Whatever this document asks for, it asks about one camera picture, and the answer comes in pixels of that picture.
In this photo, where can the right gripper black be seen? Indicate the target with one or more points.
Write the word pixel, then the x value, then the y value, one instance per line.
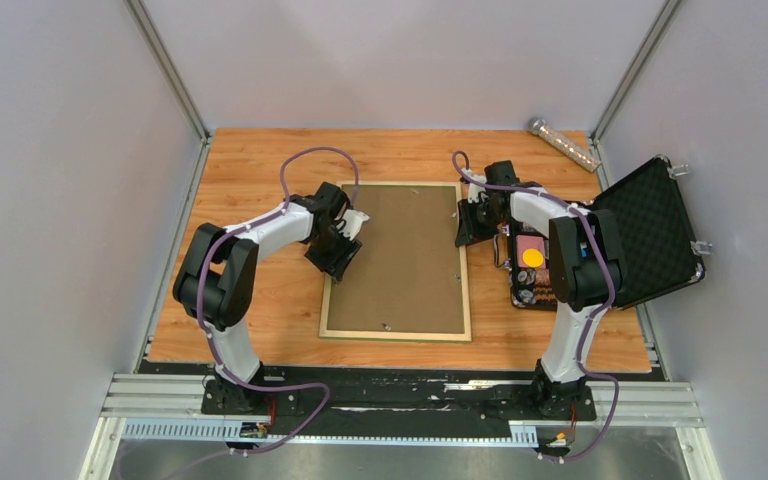
pixel 468 231

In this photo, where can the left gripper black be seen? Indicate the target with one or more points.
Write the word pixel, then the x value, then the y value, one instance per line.
pixel 328 263

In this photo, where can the brown frame backing board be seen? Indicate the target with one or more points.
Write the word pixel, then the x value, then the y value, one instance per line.
pixel 400 265

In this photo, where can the wooden picture frame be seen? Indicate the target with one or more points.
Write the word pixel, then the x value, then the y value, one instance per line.
pixel 394 336

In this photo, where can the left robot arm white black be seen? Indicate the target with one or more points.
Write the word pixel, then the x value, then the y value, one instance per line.
pixel 215 282

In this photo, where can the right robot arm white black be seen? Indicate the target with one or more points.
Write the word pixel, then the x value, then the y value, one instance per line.
pixel 585 263

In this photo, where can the yellow poker chip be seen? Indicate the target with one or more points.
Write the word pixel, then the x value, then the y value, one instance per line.
pixel 532 258

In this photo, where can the silver glitter microphone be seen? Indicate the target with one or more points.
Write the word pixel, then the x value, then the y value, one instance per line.
pixel 562 143

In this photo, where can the black poker chip case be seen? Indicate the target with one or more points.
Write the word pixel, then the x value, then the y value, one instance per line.
pixel 661 251

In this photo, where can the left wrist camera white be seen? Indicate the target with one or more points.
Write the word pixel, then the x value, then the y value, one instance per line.
pixel 352 223

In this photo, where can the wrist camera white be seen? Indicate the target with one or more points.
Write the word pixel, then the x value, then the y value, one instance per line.
pixel 352 223
pixel 475 190

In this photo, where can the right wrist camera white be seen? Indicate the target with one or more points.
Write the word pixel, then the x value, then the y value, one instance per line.
pixel 475 190

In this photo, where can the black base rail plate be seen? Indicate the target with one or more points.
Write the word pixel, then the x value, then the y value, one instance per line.
pixel 387 402

